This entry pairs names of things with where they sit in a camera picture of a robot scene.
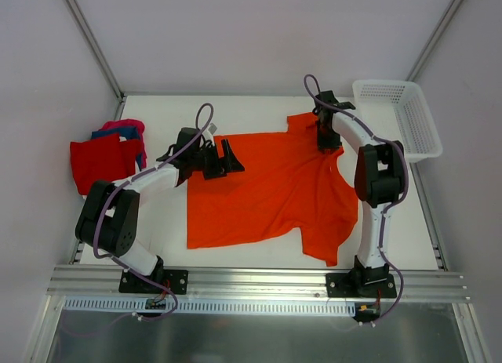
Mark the pink folded t shirt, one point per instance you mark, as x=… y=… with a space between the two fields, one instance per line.
x=141 y=158

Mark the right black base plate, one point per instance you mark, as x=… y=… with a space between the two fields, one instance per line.
x=340 y=285

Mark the orange t shirt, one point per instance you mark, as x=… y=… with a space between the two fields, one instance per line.
x=287 y=183

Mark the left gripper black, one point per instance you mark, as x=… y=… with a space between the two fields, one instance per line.
x=216 y=163

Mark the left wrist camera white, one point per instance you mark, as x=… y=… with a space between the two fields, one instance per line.
x=209 y=133

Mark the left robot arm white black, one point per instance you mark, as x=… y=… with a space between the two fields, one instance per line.
x=109 y=217

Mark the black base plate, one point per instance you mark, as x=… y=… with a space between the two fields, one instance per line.
x=174 y=280
x=340 y=285

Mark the aluminium mounting rail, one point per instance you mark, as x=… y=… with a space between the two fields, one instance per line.
x=428 y=286

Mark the red folded t shirt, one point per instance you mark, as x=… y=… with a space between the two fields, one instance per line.
x=105 y=158

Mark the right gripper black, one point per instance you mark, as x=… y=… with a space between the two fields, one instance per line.
x=327 y=137

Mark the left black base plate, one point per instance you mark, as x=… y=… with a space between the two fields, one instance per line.
x=174 y=280

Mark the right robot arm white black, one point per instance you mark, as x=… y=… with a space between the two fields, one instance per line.
x=381 y=183

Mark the blue folded t shirt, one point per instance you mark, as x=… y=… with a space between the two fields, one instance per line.
x=126 y=132

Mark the white plastic basket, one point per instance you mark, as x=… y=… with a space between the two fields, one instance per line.
x=398 y=110

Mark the white slotted cable duct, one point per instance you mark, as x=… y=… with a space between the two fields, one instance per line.
x=212 y=306

